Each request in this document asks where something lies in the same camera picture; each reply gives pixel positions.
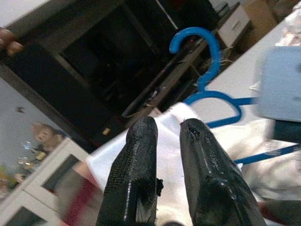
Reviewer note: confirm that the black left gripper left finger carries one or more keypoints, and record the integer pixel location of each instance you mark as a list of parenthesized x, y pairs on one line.
[(134, 169)]

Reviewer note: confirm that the blue plastic hanger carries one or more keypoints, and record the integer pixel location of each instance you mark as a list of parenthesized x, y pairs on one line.
[(215, 51)]

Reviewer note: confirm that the beige plush bear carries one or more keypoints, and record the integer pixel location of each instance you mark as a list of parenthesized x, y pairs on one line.
[(45, 137)]

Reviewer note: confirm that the white printed sweatshirt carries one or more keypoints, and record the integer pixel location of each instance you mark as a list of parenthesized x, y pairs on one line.
[(171, 153)]

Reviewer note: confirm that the dark butterfly wall decoration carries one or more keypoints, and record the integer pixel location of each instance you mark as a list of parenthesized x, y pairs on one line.
[(20, 108)]

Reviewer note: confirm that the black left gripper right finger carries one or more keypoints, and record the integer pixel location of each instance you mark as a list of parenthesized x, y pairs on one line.
[(211, 174)]

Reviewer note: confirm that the black soundbar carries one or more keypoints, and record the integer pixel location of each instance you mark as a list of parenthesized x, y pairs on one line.
[(164, 77)]

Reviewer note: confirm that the white glass-door cabinet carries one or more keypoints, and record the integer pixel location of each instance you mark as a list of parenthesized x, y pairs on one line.
[(54, 160)]

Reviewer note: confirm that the white crumpled shirt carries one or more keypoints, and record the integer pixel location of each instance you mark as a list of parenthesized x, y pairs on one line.
[(291, 35)]

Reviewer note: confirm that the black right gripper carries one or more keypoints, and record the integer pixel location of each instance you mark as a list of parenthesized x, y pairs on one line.
[(289, 131)]

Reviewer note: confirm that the black television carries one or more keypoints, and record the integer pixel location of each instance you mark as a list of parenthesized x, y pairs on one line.
[(129, 47)]

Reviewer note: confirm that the black speaker with gold badge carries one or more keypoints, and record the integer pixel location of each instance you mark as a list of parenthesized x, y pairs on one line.
[(58, 94)]

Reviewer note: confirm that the plain cardboard box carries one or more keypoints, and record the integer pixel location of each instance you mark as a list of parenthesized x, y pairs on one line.
[(261, 11)]

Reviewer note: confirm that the white drawer front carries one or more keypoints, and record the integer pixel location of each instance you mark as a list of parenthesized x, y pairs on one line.
[(235, 23)]

